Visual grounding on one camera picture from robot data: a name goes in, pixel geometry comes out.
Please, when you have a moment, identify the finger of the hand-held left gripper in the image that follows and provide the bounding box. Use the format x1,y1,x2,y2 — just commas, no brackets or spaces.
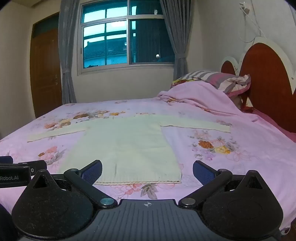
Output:
18,160,48,175

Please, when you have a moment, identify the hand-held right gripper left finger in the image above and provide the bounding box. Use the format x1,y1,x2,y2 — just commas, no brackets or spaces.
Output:
31,159,117,209

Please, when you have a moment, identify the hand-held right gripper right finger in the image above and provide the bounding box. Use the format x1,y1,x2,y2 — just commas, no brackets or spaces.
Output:
179,160,266,208

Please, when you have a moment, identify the cream knit sweater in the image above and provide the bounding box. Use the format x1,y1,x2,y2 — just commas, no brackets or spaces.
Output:
26,113,232,186

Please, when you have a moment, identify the pink floral bed sheet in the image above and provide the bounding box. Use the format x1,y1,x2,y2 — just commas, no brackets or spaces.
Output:
0,96,296,235

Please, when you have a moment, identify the plain pink blanket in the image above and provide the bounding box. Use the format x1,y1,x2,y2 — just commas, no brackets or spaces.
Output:
157,81,263,122

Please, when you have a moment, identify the brown wooden door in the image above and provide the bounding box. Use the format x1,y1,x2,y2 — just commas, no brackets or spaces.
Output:
29,12,63,119

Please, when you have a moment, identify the striped pink grey pillow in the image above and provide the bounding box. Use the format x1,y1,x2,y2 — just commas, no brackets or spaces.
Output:
179,70,251,97

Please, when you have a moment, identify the red wooden headboard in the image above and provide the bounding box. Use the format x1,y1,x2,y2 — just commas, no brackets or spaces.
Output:
220,38,296,134

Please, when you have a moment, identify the grey curtain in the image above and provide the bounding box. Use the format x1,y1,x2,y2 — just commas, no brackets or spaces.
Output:
58,0,80,105
159,0,194,80

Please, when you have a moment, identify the white framed window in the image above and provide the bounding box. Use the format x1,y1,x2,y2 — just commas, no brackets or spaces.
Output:
77,0,176,75

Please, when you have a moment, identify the white cable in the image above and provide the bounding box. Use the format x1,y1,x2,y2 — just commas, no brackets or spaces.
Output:
239,7,269,44

